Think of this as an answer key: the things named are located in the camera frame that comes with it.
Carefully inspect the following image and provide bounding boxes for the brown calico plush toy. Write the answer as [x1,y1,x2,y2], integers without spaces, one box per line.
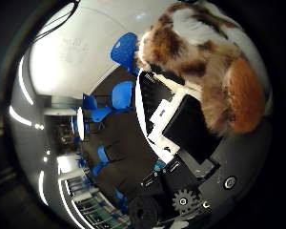
[134,1,268,137]

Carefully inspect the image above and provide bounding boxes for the blue plastic chair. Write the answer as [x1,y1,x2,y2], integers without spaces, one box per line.
[91,145,111,177]
[82,94,113,124]
[110,31,140,74]
[111,80,135,111]

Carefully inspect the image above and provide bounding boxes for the small round white table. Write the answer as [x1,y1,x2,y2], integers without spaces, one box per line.
[75,106,87,141]

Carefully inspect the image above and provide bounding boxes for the black hanging cable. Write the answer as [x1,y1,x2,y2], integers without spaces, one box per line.
[31,0,82,44]

